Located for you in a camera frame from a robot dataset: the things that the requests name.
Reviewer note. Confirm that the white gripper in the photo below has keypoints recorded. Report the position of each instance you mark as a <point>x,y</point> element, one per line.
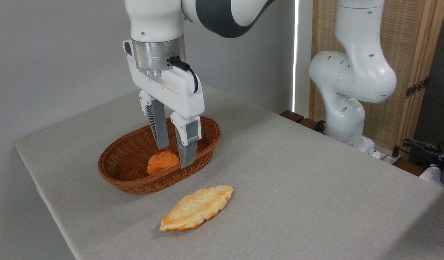
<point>178,92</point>

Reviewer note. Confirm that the large golden bread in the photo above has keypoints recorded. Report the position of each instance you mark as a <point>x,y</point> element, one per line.
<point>196,207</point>

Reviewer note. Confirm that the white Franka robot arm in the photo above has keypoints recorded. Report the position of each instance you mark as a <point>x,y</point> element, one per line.
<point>355,76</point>

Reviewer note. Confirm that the brown wicker oval basket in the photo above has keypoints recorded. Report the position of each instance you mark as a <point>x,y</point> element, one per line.
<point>126,160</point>

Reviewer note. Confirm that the small orange braided bun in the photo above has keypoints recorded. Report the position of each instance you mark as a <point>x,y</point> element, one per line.
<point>160,163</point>

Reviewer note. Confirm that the dark brown wooden bench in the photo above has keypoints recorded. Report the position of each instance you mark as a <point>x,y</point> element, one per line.
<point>293,116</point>

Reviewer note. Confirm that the grey tablecloth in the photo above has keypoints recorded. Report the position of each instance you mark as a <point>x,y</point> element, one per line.
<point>297,187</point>

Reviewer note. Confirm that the white power strip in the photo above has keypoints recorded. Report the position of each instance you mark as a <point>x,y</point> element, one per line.
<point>387,157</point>

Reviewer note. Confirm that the bamboo folding screen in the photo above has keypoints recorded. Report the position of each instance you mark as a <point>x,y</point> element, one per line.
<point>409,39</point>

